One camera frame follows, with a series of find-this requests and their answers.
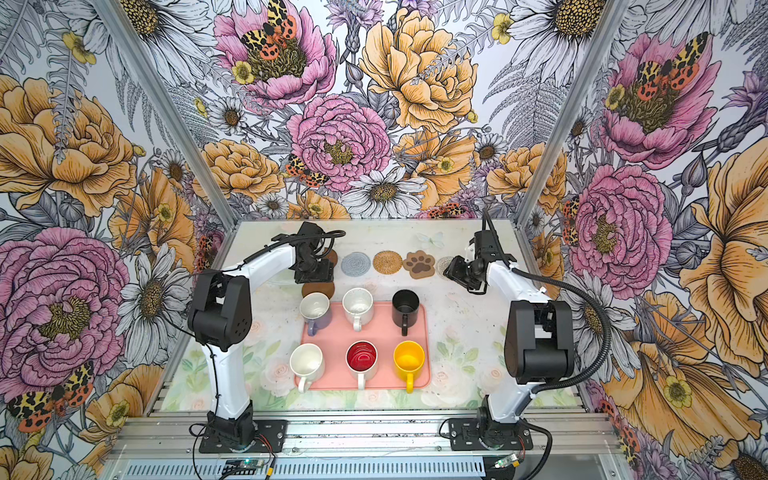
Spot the brown paw shaped coaster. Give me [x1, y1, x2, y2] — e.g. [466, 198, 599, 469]
[402, 250, 436, 280]

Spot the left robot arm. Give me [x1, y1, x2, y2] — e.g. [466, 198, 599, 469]
[187, 221, 346, 451]

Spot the yellow mug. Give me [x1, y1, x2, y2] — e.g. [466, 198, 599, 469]
[393, 340, 426, 394]

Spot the green circuit board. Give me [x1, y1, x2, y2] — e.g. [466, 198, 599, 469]
[220, 459, 265, 479]

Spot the lavender mug white inside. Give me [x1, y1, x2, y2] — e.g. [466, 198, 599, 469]
[299, 292, 332, 337]

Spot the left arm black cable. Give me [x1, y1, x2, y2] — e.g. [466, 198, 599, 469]
[191, 227, 347, 445]

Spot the red inside mug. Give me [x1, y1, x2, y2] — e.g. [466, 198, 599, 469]
[345, 340, 379, 390]

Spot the pink silicone tray mat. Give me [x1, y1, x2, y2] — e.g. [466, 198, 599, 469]
[301, 302, 430, 391]

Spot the black mug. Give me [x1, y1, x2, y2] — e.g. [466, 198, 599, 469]
[392, 290, 420, 337]

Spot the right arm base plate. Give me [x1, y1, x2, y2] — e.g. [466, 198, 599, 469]
[441, 417, 533, 451]

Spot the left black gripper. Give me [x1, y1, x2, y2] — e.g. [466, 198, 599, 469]
[293, 253, 335, 283]

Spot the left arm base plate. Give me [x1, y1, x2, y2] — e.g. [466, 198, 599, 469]
[198, 417, 288, 454]

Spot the beige woven small coaster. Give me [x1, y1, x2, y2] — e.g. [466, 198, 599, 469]
[435, 256, 453, 277]

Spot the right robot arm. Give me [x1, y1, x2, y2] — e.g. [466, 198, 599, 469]
[445, 227, 575, 451]

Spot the aluminium front rail frame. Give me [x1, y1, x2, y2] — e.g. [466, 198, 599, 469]
[100, 409, 632, 479]

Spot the large plain wooden coaster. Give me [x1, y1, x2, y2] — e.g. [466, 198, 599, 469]
[302, 282, 336, 299]

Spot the tan rattan round coaster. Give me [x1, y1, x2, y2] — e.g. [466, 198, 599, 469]
[372, 250, 403, 275]

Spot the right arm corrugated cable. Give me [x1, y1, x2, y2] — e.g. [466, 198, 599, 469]
[481, 206, 613, 480]

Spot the grey woven round coaster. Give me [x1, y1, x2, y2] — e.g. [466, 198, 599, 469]
[340, 252, 371, 277]

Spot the white speckled mug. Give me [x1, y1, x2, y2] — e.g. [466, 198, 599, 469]
[342, 288, 374, 332]

